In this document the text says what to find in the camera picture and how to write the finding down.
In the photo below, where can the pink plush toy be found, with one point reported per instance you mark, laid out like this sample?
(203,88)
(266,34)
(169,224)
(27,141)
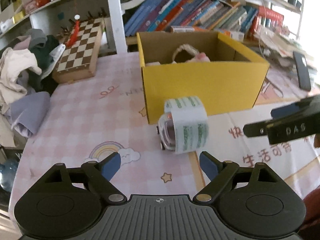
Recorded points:
(183,54)

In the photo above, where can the wooden chessboard box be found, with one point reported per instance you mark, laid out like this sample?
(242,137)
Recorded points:
(79,61)

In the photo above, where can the clear packing tape roll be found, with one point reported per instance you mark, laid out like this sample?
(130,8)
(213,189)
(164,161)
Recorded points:
(190,123)

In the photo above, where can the white orange medicine box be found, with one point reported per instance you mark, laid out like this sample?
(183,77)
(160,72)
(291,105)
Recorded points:
(236,35)

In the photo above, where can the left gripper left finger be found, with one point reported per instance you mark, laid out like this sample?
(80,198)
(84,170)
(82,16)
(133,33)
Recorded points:
(95,176)

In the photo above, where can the row of books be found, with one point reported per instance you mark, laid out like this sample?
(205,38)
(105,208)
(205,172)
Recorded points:
(198,15)

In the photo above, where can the pile of clothes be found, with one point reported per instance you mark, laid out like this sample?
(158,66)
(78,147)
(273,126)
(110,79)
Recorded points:
(27,63)

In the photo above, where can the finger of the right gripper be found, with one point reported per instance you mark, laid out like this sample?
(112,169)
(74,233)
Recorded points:
(299,109)

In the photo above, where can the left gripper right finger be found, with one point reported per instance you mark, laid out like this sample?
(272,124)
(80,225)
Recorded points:
(225,175)

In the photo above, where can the yellow cardboard box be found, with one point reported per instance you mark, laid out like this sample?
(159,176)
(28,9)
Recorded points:
(230,82)

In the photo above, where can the black smartphone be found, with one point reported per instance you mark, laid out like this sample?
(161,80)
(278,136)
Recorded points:
(302,71)

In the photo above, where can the stack of papers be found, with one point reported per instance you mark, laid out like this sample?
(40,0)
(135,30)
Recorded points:
(283,46)

